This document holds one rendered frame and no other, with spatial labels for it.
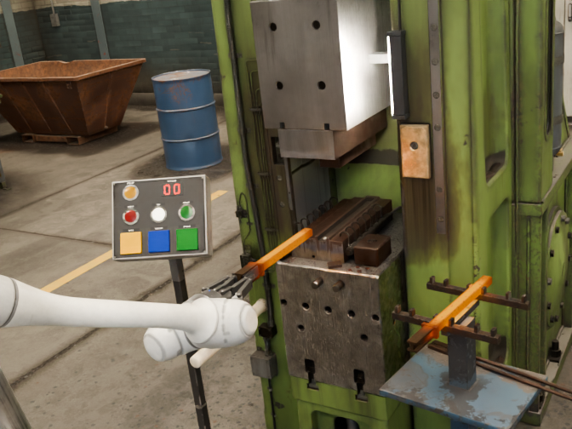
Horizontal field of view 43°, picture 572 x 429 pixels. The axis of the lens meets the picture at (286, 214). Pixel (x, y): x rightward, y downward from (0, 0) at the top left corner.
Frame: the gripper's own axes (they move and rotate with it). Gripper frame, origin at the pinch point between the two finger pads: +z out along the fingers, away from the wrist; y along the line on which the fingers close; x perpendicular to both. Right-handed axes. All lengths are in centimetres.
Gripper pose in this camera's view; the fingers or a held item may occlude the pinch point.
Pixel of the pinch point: (248, 274)
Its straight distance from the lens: 204.4
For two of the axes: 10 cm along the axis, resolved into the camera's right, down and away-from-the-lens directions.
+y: 8.6, 0.9, -5.0
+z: 5.0, -3.6, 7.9
